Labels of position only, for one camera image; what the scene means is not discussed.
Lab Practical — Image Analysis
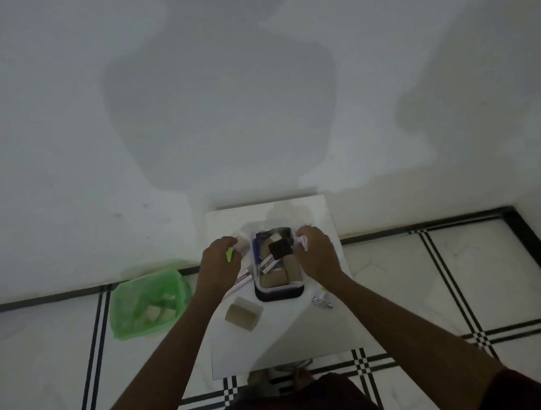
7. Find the person's right hand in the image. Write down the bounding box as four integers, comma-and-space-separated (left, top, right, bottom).
292, 223, 348, 291

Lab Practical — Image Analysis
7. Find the person's left hand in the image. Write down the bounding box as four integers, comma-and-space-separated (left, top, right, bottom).
193, 235, 247, 303

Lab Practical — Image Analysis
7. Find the clear first aid box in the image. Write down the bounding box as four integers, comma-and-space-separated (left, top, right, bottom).
249, 226, 305, 298

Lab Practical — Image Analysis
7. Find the black lid green cross label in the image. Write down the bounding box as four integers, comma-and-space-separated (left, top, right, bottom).
253, 282, 306, 304

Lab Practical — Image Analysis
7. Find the person's left forearm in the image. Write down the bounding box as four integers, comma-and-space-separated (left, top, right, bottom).
71, 280, 243, 410

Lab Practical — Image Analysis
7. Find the person's right forearm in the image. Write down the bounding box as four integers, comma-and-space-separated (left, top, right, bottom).
322, 261, 510, 410

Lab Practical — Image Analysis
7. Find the person's dark shirt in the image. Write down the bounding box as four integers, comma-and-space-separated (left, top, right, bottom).
202, 356, 541, 410

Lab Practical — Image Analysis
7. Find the black pouch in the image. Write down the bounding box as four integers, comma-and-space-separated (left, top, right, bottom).
268, 237, 297, 262

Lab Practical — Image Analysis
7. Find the blue flat packet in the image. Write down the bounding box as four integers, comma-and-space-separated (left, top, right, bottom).
252, 232, 266, 275

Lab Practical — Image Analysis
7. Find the white folded gauze pad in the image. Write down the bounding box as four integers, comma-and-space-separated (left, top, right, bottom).
265, 228, 294, 246

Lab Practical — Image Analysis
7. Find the brown bandage packet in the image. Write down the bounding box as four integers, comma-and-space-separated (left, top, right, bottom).
224, 294, 266, 336

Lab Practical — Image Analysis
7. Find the white crumpled paper waste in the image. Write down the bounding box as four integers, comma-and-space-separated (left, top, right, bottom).
133, 301, 178, 327

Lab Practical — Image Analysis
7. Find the green plastic waste bin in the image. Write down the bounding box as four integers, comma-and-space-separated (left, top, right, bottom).
106, 264, 195, 342

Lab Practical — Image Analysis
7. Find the metal drawer handle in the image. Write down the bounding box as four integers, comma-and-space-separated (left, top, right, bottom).
278, 357, 314, 370

